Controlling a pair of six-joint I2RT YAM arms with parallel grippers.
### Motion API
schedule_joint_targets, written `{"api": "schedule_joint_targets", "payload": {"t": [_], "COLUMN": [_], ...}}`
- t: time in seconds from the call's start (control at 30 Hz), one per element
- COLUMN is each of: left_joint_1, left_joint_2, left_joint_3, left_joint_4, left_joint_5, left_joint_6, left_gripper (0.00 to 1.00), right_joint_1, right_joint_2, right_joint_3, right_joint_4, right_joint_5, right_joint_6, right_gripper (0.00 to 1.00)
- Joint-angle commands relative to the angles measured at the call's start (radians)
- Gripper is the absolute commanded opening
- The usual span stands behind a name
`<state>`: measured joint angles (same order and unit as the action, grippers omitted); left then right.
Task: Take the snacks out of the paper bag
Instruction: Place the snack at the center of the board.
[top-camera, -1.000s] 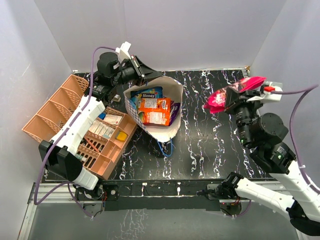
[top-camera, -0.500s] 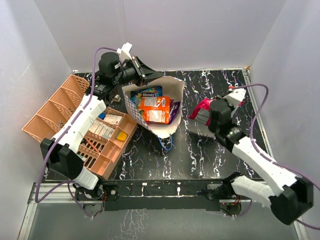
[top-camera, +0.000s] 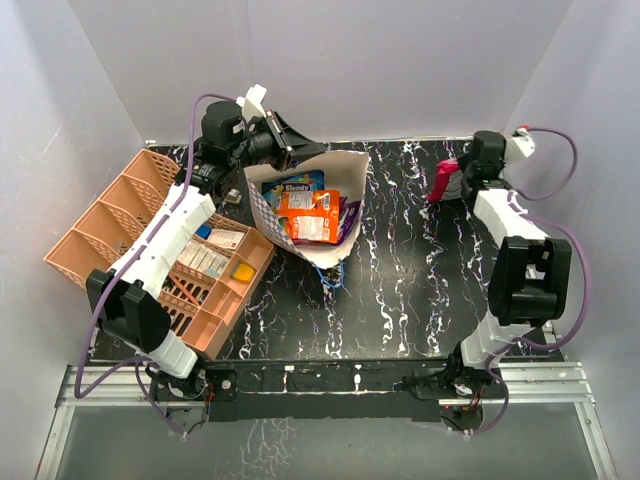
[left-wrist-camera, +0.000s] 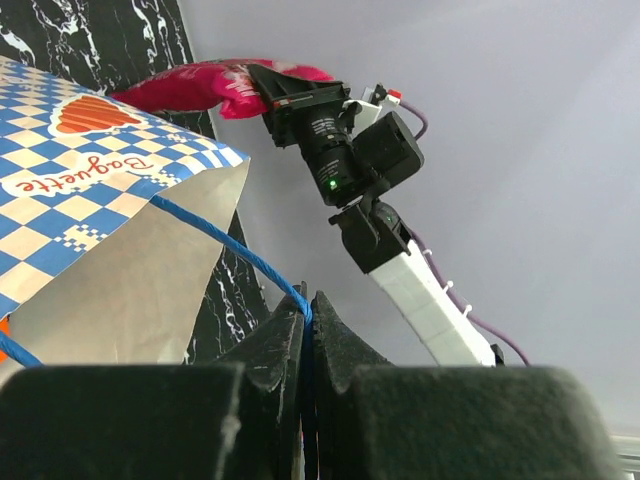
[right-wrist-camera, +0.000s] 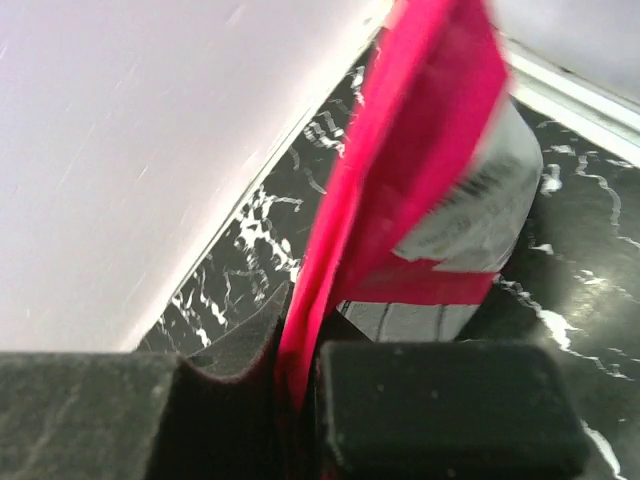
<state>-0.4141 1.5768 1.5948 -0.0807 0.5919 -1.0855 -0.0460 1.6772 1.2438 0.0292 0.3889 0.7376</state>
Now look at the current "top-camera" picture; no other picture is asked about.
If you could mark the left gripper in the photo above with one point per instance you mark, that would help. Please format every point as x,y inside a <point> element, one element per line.
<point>291,143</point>

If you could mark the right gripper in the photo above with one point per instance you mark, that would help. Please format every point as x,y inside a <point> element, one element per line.
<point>464,165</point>

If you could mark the blue Slendy candy bag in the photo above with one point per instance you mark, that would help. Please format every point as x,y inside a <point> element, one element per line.
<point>312,180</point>

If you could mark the blue checkered paper bag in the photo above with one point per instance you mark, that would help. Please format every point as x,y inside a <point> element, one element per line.
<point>346,172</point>

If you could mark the orange snack bag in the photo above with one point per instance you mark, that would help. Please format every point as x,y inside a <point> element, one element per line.
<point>309,216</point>

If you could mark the pink chips bag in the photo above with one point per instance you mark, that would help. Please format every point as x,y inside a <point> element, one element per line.
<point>448,182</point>

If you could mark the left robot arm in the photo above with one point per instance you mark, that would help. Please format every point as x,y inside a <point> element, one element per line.
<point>232,135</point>

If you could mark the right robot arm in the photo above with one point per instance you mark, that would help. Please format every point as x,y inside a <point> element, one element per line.
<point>529,282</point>

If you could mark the purple snack bag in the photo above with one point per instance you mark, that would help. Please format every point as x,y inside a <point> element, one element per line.
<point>348,214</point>

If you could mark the grey stapler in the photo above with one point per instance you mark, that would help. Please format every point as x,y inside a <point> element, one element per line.
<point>233,197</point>

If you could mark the white medicine box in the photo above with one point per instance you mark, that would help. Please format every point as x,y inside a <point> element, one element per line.
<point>223,238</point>

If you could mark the yellow sponge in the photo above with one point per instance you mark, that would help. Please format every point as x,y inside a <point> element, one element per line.
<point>242,272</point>

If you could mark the white lotion bottle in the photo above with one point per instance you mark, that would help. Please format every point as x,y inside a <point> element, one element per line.
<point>204,259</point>

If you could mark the peach plastic desk organizer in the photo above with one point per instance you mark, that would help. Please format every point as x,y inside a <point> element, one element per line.
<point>110,226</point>

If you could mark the orange pen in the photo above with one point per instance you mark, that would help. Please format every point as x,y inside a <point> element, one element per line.
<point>184,289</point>

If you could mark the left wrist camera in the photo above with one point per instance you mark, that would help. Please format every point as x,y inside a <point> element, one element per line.
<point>252,102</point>

